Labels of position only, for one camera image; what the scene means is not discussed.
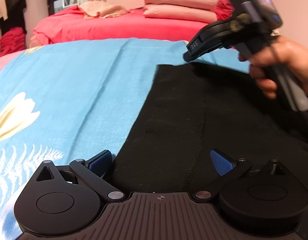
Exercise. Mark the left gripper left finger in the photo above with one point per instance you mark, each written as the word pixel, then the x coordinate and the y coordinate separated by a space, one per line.
pixel 80 181

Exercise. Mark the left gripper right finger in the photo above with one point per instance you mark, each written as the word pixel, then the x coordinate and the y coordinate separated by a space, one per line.
pixel 242 181

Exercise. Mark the black pants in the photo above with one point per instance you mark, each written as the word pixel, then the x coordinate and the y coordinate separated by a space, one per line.
pixel 194 108

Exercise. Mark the red crumpled cloth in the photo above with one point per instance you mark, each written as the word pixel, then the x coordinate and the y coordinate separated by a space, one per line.
pixel 223 9

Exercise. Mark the lower pink pillow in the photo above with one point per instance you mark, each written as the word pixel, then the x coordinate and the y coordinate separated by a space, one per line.
pixel 176 12

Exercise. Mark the blue floral bed sheet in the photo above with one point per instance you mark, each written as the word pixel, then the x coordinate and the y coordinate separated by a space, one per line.
pixel 88 95

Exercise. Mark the red bed sheet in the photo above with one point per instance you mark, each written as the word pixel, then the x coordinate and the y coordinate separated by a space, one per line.
pixel 70 25

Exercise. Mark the red clothes pile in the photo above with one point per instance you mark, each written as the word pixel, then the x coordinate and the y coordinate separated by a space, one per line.
pixel 12 41

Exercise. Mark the peach towel on bed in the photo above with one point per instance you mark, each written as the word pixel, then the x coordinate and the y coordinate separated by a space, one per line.
pixel 101 9

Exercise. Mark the hanging dark clothes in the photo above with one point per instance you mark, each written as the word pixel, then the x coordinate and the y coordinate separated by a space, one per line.
pixel 11 15

